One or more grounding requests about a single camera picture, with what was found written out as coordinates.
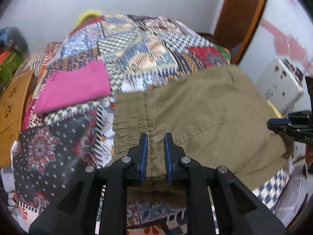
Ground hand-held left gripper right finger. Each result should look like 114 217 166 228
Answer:
163 132 286 235

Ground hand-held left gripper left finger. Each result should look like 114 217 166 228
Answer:
29 133 149 235

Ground khaki pants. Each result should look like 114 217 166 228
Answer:
111 65 295 207

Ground white suitcase with stickers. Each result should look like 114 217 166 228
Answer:
255 56 305 117

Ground green fleece blanket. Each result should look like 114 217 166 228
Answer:
214 43 231 65

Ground pink folded cloth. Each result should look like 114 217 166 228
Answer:
33 60 113 114

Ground patchwork printed blanket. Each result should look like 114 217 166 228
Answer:
7 13 296 235

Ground white fridge with pink hearts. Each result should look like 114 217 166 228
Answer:
238 0 313 118

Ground brown wooden door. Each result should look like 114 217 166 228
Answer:
214 0 272 64

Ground wooden carved headboard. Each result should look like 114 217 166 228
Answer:
0 70 35 168

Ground yellow pillow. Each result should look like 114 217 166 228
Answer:
75 10 103 28

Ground green cloth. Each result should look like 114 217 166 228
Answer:
0 51 23 96

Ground blue bundle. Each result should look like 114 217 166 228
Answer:
0 27 28 54

